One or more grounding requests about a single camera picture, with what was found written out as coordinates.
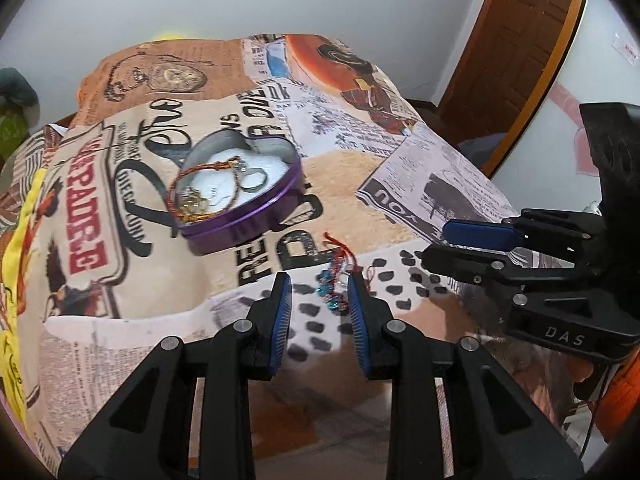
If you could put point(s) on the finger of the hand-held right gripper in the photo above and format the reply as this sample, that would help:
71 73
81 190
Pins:
480 234
465 262

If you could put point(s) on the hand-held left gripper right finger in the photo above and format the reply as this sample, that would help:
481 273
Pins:
357 320

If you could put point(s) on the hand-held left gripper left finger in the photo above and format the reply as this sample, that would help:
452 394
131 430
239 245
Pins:
282 320

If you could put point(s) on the purple heart-shaped tin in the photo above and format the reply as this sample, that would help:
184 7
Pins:
240 230

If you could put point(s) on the person's right hand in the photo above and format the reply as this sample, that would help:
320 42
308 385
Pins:
580 372

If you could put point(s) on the grey bag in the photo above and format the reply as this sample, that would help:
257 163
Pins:
482 145

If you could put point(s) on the newspaper print blanket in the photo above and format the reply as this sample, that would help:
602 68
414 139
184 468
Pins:
350 180

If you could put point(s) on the brown wooden door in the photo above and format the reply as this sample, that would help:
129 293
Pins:
520 45

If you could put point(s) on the wardrobe with heart decals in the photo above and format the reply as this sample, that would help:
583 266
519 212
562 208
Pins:
590 60

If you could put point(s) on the paper sticker on wardrobe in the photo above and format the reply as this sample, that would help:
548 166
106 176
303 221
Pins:
627 50

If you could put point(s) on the yellow cloth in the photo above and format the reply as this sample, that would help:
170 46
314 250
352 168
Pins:
22 270

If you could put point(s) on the striped orange cloth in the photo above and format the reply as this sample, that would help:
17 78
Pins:
12 205

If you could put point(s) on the yellow object behind bed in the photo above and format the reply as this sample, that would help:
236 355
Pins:
170 36

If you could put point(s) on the grey plush toy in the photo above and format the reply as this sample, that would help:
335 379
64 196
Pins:
17 87

